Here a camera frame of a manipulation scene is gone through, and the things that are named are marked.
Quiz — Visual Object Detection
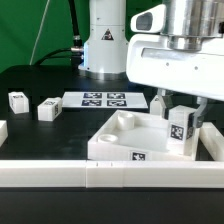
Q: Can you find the white fence piece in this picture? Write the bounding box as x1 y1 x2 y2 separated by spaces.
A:
0 120 8 147
200 122 224 162

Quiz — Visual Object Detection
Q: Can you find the white left fence piece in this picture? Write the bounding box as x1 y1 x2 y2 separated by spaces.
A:
0 120 8 147

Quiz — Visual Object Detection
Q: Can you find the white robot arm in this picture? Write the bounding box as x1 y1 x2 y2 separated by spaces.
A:
79 0 224 127

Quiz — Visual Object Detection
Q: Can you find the white thin cable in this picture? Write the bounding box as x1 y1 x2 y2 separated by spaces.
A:
29 0 52 66

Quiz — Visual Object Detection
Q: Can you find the white right fence piece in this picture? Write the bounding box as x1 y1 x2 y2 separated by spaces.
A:
200 122 224 162

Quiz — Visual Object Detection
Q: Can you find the white sheet with tags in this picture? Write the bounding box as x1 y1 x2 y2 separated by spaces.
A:
63 92 148 109

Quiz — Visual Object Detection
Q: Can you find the black cable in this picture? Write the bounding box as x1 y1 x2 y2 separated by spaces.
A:
33 0 85 66

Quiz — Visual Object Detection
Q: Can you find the white square tabletop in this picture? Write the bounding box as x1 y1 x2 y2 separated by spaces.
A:
88 110 199 161

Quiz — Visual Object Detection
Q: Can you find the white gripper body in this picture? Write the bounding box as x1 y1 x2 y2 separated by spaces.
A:
126 3 224 101

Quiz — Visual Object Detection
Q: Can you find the white front fence rail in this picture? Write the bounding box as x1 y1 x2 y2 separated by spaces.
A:
0 160 224 188

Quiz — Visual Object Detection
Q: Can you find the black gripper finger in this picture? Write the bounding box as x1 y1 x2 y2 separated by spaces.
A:
157 88 173 118
189 97 208 128

